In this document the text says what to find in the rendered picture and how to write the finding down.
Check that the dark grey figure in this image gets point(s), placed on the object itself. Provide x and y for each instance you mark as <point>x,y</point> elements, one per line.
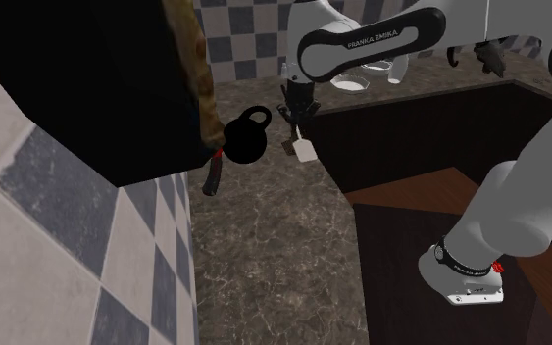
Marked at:
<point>491,57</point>

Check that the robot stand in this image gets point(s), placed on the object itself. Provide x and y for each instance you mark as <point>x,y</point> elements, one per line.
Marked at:
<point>400,296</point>

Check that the red and black hammer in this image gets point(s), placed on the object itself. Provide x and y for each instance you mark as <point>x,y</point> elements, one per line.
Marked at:
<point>212,176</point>

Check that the black wall cabinet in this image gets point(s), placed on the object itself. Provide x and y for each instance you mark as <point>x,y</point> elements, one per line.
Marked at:
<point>89,81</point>

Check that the dark brown counter cabinet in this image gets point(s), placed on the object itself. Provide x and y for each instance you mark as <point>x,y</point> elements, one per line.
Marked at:
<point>423,133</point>

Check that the white spatula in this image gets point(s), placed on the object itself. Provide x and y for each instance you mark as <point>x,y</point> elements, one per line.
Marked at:
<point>307,151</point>

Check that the white shallow bowl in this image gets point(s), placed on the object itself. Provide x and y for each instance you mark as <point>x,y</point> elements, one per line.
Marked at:
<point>350,85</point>

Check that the black hook-shaped thing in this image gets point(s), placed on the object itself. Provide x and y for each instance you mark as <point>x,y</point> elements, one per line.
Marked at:
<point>451,56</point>

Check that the white vase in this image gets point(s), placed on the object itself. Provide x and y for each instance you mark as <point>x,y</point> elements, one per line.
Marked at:
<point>397,70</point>

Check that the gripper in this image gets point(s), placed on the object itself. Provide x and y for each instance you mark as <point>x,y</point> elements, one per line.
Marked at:
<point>299,98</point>

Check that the white deep bowl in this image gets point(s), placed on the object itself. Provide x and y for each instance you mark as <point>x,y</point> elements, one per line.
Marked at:
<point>377,66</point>

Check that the black kettlebell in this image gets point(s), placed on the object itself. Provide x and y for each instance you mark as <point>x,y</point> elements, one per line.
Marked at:
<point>246,139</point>

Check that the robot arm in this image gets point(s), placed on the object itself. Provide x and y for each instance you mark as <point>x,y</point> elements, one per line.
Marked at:
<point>509,200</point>

